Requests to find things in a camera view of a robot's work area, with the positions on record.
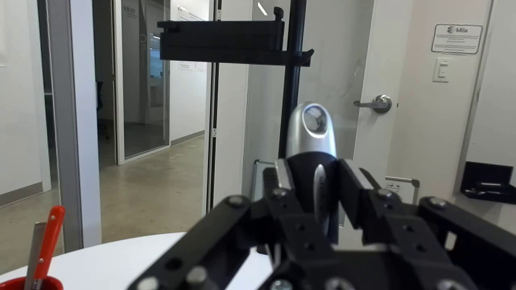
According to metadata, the black stereo camera bar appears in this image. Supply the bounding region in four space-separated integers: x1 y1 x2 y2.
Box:
156 19 287 61

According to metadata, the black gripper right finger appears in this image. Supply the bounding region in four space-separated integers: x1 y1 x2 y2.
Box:
337 158 516 290

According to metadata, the black wall tray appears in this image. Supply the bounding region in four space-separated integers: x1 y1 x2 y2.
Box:
459 160 516 205

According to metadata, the white wall plate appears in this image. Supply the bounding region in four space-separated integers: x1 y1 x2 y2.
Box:
384 176 422 206

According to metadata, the silver door handle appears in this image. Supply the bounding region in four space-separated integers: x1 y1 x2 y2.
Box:
353 94 393 116

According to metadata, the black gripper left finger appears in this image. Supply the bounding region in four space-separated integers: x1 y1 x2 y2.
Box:
127 158 335 290

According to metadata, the white light switch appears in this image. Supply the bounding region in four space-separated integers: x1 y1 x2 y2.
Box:
432 57 451 84

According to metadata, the red handled utensil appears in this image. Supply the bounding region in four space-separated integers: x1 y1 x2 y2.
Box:
23 205 68 285

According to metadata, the red cup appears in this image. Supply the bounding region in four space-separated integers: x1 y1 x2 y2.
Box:
0 274 64 290

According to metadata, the white wall sign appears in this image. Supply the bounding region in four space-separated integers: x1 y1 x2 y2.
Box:
430 23 484 55

